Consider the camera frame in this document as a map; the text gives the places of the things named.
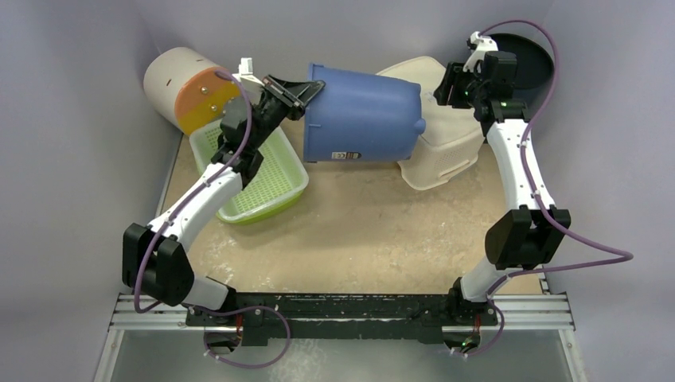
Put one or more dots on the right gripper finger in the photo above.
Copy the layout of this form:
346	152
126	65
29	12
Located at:
455	73
445	93

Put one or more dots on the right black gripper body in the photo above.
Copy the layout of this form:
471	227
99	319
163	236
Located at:
450	86

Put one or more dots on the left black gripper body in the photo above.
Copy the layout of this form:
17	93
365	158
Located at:
271	111

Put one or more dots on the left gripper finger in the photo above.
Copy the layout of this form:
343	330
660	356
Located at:
299	107
293	91

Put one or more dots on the dark navy round bin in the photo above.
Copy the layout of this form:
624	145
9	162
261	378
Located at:
534	68

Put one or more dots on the cream perforated plastic basket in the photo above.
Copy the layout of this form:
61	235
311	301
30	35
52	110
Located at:
452	139

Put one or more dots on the large blue plastic bucket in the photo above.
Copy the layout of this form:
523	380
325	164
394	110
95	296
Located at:
361	117

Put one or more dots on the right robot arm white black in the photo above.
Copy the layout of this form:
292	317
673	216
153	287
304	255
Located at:
526	236

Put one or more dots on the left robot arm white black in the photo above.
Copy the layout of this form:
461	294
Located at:
155	260

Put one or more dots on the white green strainer tray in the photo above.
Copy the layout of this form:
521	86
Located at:
278	184

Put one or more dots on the white cylindrical drawer box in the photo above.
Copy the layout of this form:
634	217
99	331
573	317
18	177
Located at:
182	86

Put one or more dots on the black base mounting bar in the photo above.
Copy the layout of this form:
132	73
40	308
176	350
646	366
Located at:
430	319

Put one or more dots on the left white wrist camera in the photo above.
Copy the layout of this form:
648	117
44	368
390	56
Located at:
250	79

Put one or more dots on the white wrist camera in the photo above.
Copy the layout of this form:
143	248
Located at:
250	79
479	45

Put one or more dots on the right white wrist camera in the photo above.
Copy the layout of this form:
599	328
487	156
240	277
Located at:
479	45

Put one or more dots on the aluminium rail frame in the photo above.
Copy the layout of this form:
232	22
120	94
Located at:
358	228

